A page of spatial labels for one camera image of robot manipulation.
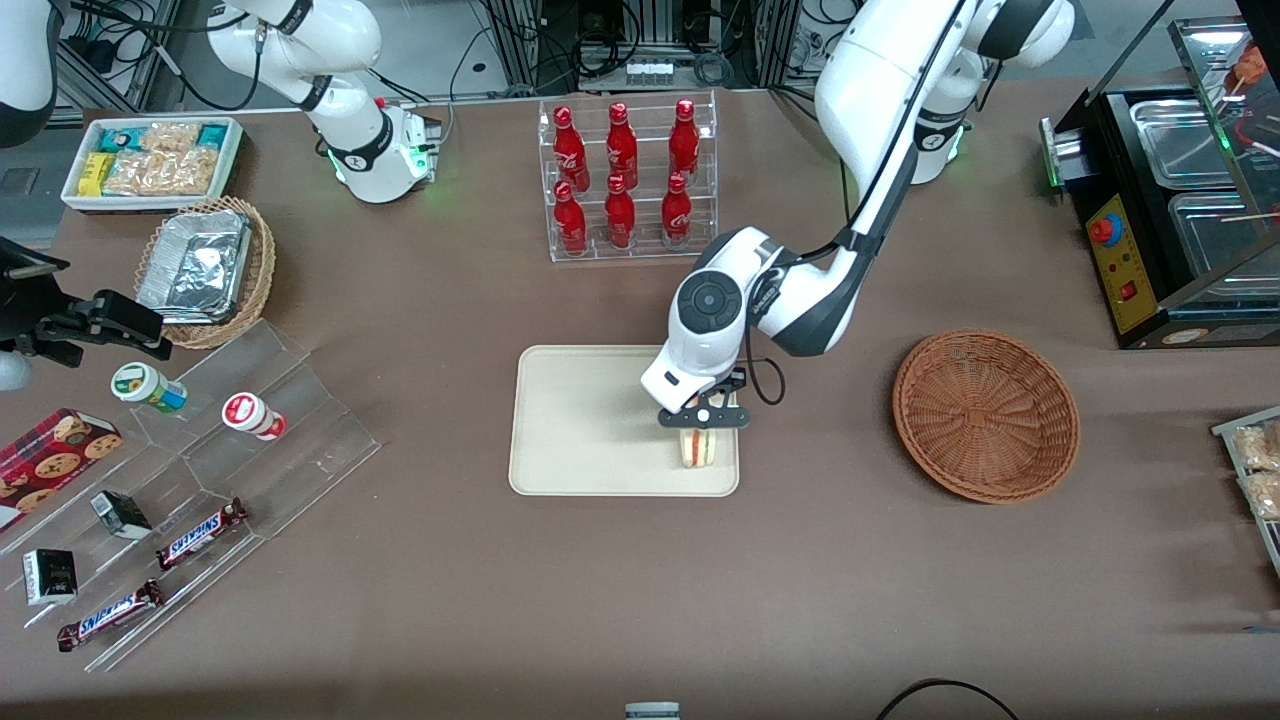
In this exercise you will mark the red tartan cookie box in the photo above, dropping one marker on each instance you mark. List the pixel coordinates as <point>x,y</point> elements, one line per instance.
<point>55,460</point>

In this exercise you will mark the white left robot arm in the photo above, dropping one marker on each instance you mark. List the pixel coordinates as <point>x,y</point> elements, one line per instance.
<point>880,110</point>

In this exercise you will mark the light wicker basket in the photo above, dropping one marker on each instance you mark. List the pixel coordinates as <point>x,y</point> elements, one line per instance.
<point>262,260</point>

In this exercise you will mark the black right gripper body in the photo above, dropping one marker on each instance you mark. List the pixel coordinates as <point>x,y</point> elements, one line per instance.
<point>28,312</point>

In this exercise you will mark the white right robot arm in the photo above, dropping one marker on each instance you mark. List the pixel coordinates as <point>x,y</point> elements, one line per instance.
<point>350,130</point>

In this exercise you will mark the teal snack packet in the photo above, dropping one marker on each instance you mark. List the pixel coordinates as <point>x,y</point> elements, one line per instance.
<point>120,138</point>
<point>212,134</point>

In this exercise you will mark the tray with snack bags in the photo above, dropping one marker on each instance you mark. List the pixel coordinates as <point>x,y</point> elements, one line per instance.
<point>1235,425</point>

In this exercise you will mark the beige plastic tray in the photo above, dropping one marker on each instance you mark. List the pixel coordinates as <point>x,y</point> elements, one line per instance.
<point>590,420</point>

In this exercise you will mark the white power strip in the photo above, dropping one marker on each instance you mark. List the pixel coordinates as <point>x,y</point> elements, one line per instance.
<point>650,72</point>

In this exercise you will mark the triangle sandwich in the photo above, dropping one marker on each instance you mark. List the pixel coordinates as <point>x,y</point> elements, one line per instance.
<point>700,448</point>

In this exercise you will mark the red strawberry yogurt cup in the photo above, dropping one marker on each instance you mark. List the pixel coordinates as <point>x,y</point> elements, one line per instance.
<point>250,414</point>

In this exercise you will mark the clear acrylic stepped stand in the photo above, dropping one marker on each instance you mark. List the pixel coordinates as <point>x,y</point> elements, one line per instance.
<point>300,450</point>

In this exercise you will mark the white plastic snack bin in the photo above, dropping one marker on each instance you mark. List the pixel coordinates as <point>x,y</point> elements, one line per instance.
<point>232,160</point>

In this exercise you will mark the brown round wicker basket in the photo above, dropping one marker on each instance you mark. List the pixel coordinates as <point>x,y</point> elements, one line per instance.
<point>985,415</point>

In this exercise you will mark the yellow snack packet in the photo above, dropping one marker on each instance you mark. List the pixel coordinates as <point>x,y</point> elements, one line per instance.
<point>95,172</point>

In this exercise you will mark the green sunflower lidded cup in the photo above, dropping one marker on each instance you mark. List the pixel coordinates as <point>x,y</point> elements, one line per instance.
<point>145,387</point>

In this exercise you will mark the red cola bottle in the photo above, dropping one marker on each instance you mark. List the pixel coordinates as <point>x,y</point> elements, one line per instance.
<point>677,214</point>
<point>570,150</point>
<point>621,148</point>
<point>620,216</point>
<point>570,220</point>
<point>684,145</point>

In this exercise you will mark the fried snack piece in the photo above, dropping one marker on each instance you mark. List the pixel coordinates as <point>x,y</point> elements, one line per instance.
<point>1264,495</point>
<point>1255,446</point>

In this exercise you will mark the red emergency stop button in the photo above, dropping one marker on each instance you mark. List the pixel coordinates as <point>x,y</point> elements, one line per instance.
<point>1104,230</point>

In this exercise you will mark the small grey device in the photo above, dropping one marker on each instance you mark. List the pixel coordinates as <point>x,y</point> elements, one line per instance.
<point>652,711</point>

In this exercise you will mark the stacked aluminium foil trays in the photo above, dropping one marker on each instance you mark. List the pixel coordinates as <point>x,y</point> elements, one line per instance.
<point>195,265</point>

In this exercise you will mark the Snickers chocolate bar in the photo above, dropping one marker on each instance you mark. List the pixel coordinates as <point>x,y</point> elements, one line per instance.
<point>200,533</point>
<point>110,615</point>

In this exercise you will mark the clear bag of crackers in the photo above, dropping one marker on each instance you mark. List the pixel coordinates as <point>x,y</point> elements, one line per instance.
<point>155,175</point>
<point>170,137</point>

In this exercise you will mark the dark green small carton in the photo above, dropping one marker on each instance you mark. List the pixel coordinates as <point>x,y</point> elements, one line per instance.
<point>50,577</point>
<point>120,513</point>

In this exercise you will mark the steel warmer pan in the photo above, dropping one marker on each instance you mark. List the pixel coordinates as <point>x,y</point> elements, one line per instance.
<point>1180,140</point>
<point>1225,235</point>

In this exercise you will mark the black food warmer cabinet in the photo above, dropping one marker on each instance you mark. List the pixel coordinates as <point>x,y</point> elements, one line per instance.
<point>1130,260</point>

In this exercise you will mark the clear acrylic bottle rack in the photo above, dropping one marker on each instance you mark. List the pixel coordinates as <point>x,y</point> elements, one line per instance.
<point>645,245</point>

